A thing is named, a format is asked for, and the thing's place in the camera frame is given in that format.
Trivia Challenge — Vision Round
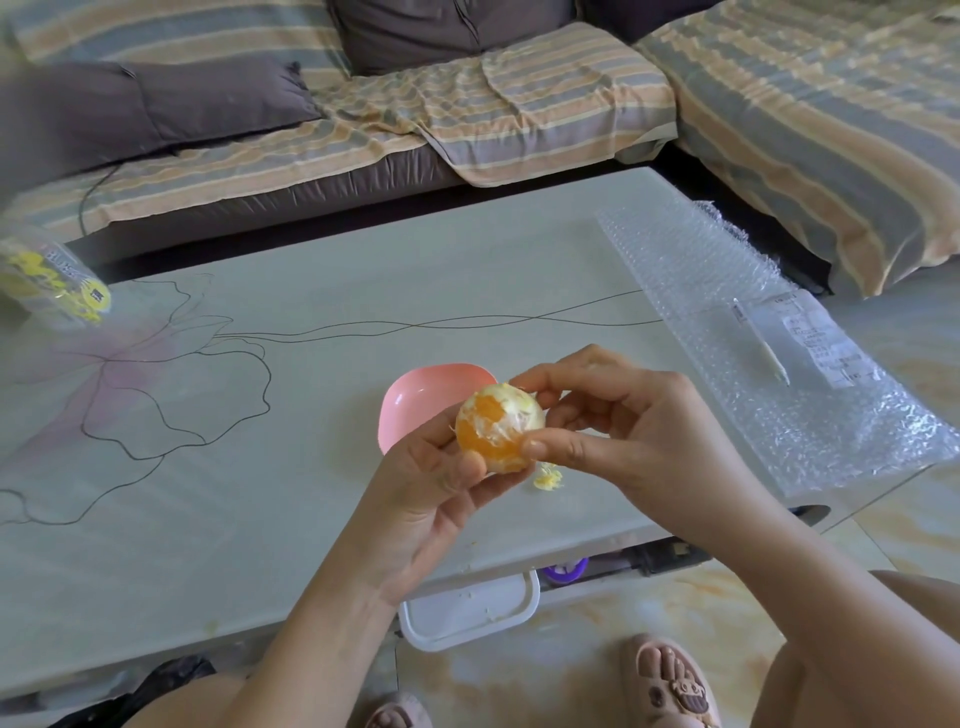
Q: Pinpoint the person's right hand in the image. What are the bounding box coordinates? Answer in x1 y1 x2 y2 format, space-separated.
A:
509 344 774 538

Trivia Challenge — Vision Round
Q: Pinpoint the person's left hand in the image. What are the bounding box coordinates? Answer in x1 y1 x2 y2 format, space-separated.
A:
333 404 538 605

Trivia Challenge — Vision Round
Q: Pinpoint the pink plastic dish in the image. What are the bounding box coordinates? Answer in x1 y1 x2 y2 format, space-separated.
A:
376 362 499 457

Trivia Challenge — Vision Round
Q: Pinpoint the orange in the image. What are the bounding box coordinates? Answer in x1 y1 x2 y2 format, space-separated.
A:
454 383 547 475

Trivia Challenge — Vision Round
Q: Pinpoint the person's left forearm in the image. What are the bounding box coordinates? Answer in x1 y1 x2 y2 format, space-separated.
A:
213 558 403 728

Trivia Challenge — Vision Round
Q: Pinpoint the person's right forearm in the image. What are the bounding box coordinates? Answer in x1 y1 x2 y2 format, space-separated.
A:
708 494 960 728

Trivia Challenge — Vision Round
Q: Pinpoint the person's left foot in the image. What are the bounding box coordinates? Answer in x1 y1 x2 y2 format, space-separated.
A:
363 693 435 728

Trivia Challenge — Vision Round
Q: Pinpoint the person's foot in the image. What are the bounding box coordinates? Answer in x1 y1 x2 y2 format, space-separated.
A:
628 633 723 728
363 693 435 728

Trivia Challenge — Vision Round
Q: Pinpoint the person's right foot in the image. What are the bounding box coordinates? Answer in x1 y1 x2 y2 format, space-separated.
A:
628 633 723 728

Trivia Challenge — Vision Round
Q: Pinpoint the person's right leg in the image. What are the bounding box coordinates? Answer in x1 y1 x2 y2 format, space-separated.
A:
749 569 960 728

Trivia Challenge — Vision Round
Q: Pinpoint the person's leg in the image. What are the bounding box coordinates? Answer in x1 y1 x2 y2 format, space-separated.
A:
123 671 253 728
749 569 960 728

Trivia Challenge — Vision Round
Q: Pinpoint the person's left leg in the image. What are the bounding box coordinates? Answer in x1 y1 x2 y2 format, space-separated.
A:
123 671 253 728

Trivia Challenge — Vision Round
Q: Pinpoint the black box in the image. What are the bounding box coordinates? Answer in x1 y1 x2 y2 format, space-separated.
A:
629 538 714 577

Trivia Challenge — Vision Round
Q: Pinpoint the white plastic container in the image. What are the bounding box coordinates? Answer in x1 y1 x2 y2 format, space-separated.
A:
397 569 541 653

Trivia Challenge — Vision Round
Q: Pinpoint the thin white stick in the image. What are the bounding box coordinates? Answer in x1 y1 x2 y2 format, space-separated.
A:
732 297 791 388

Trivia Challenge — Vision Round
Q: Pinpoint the clear bubble wrap sheet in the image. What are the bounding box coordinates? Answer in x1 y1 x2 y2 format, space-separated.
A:
596 200 960 498

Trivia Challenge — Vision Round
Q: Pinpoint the clear plastic bag paper label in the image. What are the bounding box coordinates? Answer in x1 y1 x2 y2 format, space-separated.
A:
731 290 886 391

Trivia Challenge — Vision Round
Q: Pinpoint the black plastic bag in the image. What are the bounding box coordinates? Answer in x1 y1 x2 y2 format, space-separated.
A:
48 656 217 728

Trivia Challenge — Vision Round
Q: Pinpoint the dark brown sofa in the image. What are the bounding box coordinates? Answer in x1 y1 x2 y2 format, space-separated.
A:
67 142 834 298

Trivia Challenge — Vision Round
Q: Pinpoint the striped sofa sheet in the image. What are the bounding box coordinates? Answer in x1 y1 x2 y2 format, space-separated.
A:
3 20 679 245
635 0 960 300

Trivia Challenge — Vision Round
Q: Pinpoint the clear bottle yellow label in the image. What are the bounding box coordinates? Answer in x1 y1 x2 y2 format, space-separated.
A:
0 217 114 331

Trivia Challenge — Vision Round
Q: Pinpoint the dark purple cushion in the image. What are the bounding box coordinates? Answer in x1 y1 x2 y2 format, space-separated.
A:
581 0 721 45

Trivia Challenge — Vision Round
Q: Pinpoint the grey upright cushion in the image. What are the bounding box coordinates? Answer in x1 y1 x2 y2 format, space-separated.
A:
327 0 579 78

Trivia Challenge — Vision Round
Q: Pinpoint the grey flat pillow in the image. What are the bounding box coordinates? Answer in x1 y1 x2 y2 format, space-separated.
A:
0 58 324 196

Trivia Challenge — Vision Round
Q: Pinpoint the purple plastic ring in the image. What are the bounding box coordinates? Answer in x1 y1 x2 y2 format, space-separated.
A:
539 557 590 586

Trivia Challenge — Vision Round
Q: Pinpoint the black cable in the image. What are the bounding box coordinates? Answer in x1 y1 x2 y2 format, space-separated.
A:
77 164 121 241

